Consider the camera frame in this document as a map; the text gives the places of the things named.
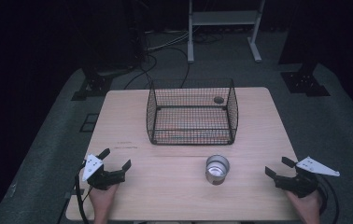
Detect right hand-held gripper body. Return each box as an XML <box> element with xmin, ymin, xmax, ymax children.
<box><xmin>274</xmin><ymin>156</ymin><xmax>341</xmax><ymax>199</ymax></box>

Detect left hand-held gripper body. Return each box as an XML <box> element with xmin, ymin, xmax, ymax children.
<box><xmin>81</xmin><ymin>153</ymin><xmax>126</xmax><ymax>191</ymax></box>

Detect silver metal can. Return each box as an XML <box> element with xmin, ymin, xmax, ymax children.
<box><xmin>205</xmin><ymin>154</ymin><xmax>231</xmax><ymax>187</ymax></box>

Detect black wire mesh basket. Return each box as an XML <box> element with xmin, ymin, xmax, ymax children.
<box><xmin>146</xmin><ymin>77</ymin><xmax>240</xmax><ymax>147</ymax></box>

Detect person's left hand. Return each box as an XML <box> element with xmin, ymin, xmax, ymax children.
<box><xmin>89</xmin><ymin>183</ymin><xmax>120</xmax><ymax>224</ymax></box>

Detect person's right hand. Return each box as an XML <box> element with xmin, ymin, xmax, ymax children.
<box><xmin>285</xmin><ymin>189</ymin><xmax>323</xmax><ymax>224</ymax></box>

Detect black stand base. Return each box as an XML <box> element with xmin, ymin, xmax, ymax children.
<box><xmin>70</xmin><ymin>66</ymin><xmax>114</xmax><ymax>102</ymax></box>
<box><xmin>279</xmin><ymin>61</ymin><xmax>332</xmax><ymax>98</ymax></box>

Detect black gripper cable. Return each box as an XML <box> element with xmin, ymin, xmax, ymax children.
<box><xmin>317</xmin><ymin>175</ymin><xmax>341</xmax><ymax>224</ymax></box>
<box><xmin>74</xmin><ymin>162</ymin><xmax>91</xmax><ymax>224</ymax></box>

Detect black floor cable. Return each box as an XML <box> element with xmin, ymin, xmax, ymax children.
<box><xmin>122</xmin><ymin>53</ymin><xmax>159</xmax><ymax>91</ymax></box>
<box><xmin>146</xmin><ymin>46</ymin><xmax>191</xmax><ymax>90</ymax></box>

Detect white floor cables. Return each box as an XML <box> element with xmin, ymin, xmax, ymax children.
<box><xmin>146</xmin><ymin>30</ymin><xmax>191</xmax><ymax>53</ymax></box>

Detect white metal stand frame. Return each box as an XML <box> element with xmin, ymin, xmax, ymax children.
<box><xmin>187</xmin><ymin>0</ymin><xmax>267</xmax><ymax>64</ymax></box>

